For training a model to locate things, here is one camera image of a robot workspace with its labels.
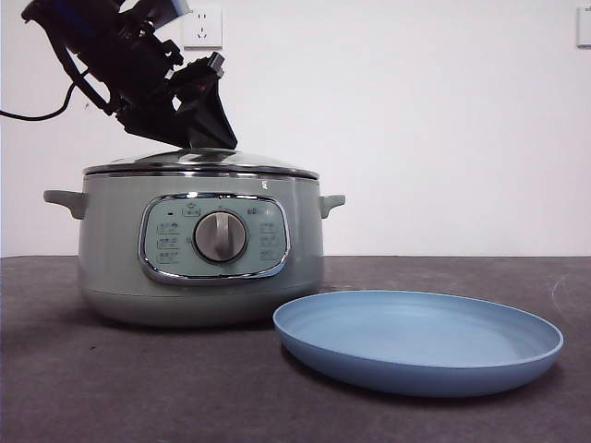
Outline white wall socket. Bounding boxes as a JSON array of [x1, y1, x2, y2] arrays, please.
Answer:
[[182, 7, 223, 51]]

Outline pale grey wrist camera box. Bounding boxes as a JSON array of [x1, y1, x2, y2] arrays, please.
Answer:
[[154, 0, 191, 27]]

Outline blue round plate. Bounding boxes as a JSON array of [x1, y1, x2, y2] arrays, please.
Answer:
[[271, 289, 564, 399]]

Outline glass lid with green knob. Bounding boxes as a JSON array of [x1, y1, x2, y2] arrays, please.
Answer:
[[82, 146, 320, 180]]

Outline white wall switch plate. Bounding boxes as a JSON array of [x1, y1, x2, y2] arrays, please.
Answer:
[[575, 7, 591, 49]]

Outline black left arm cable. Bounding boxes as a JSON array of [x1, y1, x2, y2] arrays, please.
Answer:
[[0, 82, 78, 122]]

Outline pale green electric steamer pot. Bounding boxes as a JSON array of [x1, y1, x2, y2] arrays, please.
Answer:
[[43, 174, 346, 329]]

